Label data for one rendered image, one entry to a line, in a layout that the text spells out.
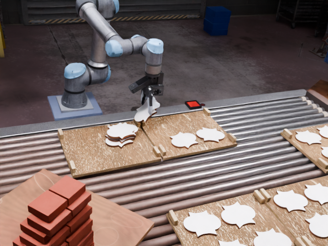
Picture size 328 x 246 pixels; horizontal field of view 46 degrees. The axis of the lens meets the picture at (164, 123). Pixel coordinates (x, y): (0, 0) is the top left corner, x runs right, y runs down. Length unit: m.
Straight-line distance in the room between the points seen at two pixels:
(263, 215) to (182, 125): 0.70
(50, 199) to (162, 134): 1.03
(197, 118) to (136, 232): 0.98
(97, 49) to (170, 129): 0.61
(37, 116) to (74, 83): 1.77
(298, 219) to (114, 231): 0.74
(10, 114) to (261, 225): 2.96
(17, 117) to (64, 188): 2.94
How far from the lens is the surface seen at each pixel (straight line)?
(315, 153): 2.08
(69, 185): 1.06
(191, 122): 2.09
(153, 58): 1.78
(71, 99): 2.25
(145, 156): 1.80
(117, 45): 1.77
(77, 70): 2.20
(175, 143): 1.88
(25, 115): 3.97
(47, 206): 1.01
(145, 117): 1.90
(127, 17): 6.79
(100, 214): 1.37
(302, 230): 1.62
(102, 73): 2.27
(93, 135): 1.93
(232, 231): 1.52
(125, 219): 1.35
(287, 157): 2.02
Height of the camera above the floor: 2.01
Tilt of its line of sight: 31 degrees down
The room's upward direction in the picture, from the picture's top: 6 degrees clockwise
